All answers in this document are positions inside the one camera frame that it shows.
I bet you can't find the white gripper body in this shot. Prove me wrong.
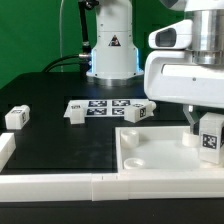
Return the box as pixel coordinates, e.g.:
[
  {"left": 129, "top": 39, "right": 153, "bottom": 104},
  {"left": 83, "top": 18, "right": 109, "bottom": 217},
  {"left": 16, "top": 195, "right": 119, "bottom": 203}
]
[{"left": 144, "top": 19, "right": 224, "bottom": 108}]

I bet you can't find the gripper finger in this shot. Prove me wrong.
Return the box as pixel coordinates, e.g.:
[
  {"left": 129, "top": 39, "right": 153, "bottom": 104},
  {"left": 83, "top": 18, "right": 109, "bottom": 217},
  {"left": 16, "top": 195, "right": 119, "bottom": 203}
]
[{"left": 183, "top": 105, "right": 199, "bottom": 134}]

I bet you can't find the white square table top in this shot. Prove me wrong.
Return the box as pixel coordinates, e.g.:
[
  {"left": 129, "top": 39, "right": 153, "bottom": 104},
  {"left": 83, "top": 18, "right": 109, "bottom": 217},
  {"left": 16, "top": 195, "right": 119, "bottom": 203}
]
[{"left": 115, "top": 126, "right": 222, "bottom": 172}]

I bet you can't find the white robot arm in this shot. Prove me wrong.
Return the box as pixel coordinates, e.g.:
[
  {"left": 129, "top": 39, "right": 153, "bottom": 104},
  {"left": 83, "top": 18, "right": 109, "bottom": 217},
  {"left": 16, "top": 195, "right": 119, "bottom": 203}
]
[{"left": 87, "top": 0, "right": 224, "bottom": 109}]

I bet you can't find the white tag base sheet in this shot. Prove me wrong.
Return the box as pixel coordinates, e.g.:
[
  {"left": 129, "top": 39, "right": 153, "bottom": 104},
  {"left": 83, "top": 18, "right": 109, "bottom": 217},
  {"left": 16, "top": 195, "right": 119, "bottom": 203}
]
[{"left": 64, "top": 99, "right": 147, "bottom": 118}]

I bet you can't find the white U-shaped fence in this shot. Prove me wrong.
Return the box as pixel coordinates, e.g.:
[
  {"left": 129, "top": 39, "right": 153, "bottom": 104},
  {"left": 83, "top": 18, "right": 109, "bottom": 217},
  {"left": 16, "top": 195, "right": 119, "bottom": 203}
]
[{"left": 0, "top": 128, "right": 224, "bottom": 203}]

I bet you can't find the black cable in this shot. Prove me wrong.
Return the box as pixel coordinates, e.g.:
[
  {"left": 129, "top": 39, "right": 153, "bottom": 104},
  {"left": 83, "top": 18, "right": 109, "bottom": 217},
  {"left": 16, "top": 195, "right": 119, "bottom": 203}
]
[{"left": 42, "top": 54, "right": 92, "bottom": 73}]

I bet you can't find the white thin cable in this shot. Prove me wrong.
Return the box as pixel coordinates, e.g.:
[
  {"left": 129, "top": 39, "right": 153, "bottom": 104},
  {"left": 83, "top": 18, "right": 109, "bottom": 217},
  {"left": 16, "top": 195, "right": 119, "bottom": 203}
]
[{"left": 58, "top": 0, "right": 66, "bottom": 73}]

